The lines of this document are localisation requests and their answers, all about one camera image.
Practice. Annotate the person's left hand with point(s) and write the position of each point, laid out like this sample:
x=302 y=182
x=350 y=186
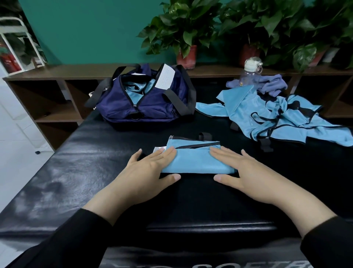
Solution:
x=140 y=182

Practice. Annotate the person's right hand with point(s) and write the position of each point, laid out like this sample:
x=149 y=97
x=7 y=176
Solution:
x=256 y=179

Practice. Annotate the navy blue bag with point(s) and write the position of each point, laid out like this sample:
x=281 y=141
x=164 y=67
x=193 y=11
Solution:
x=118 y=107

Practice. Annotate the purple cloth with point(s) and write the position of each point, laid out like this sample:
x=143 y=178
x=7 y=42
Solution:
x=265 y=83

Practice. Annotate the clear bottle silver cap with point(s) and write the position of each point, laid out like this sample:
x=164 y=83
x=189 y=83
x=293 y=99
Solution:
x=252 y=69

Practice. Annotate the person's left forearm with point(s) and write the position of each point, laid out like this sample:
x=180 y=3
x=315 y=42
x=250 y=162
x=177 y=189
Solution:
x=66 y=240

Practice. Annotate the person's right forearm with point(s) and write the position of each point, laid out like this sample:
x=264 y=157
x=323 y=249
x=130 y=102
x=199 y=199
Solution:
x=328 y=234

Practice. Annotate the black leather bench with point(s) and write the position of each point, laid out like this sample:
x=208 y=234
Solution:
x=60 y=176

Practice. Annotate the wooden shelf cabinet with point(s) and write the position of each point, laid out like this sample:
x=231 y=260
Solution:
x=49 y=113

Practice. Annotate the green plant in red pot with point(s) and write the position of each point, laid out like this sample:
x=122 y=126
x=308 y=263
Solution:
x=253 y=22
x=179 y=25

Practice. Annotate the green plant in white pot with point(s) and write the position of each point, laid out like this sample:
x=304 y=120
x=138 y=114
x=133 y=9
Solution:
x=322 y=27

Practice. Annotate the white wheeled cart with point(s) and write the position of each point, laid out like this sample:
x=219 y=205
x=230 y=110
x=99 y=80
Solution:
x=22 y=41

